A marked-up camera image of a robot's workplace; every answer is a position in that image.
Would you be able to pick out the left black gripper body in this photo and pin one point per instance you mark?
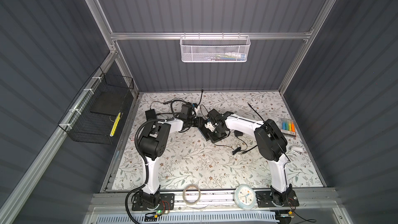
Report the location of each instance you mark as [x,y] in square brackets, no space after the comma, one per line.
[196,122]

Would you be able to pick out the black flat box in basket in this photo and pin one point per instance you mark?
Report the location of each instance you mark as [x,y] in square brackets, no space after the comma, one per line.
[108,104]

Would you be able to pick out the highlighter marker pack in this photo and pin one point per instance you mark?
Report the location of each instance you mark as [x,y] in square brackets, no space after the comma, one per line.
[287,127]

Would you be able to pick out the black wire basket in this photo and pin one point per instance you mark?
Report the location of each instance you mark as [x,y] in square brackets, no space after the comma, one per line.
[83,126]

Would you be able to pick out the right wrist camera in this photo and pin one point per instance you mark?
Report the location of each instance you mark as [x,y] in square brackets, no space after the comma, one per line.
[209,126]

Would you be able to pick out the small white cylinder object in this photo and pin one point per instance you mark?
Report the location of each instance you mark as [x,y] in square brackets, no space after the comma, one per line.
[297,149]

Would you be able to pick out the yellow black striped item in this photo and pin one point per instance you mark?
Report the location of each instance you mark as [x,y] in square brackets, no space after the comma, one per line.
[115,125]

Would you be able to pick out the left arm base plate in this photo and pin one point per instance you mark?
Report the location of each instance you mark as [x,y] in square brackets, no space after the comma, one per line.
[147,202]

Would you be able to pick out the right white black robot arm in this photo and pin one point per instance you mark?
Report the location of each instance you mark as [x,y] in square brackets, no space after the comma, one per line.
[271,144]

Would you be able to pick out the small black power adapter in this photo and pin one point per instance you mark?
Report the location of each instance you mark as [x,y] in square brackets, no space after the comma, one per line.
[238,134]

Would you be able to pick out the clear tape roll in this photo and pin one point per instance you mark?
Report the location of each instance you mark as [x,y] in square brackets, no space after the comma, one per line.
[191,195]

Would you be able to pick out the white wire mesh basket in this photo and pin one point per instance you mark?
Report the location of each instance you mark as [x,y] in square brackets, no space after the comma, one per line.
[214,48]

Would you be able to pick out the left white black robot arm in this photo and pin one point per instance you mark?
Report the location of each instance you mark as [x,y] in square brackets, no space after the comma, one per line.
[151,141]

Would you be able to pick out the floral table mat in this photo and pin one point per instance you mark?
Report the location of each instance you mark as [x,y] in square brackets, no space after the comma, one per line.
[190,159]

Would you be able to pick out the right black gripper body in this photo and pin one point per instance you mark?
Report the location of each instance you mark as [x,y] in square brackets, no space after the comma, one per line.
[221,133]

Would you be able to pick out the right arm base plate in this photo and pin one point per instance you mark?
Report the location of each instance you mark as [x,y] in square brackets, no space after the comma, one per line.
[272,198]

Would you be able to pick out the white round clock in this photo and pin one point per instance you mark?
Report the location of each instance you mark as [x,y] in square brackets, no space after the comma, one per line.
[244,197]

